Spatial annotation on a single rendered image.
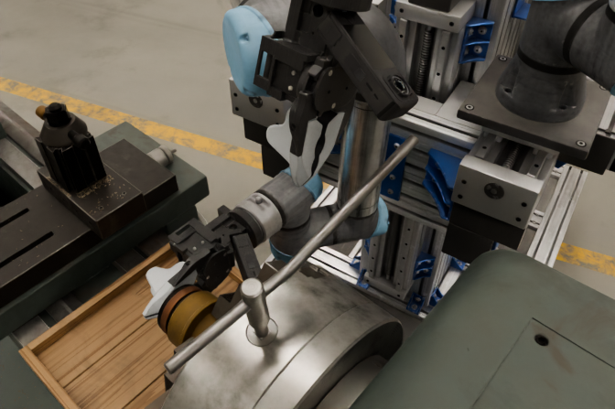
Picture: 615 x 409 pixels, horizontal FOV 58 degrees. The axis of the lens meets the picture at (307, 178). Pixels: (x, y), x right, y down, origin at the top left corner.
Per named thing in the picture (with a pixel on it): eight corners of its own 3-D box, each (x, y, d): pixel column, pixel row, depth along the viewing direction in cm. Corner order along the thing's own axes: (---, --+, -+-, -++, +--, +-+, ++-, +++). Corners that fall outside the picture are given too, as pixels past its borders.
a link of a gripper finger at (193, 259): (169, 293, 81) (214, 257, 86) (177, 300, 80) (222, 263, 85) (164, 274, 78) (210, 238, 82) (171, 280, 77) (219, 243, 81)
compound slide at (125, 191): (147, 210, 107) (142, 191, 104) (102, 241, 102) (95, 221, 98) (88, 163, 117) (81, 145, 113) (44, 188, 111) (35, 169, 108)
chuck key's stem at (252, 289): (264, 358, 59) (249, 301, 51) (251, 344, 60) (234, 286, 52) (279, 344, 60) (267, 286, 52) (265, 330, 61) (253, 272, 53)
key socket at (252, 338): (263, 364, 58) (260, 352, 56) (243, 343, 60) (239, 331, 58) (286, 343, 60) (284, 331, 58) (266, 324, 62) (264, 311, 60)
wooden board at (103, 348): (297, 327, 101) (296, 314, 98) (130, 489, 81) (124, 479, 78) (189, 242, 115) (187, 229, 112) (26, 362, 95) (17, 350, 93)
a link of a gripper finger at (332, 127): (287, 160, 66) (304, 88, 62) (325, 183, 64) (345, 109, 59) (269, 166, 64) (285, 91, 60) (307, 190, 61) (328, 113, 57)
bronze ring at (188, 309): (242, 297, 74) (196, 265, 79) (188, 347, 69) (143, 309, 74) (252, 337, 80) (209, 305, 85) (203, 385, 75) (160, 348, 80)
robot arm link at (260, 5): (272, -25, 116) (350, 102, 74) (200, -17, 114) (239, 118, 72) (268, -87, 109) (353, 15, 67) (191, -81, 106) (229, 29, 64)
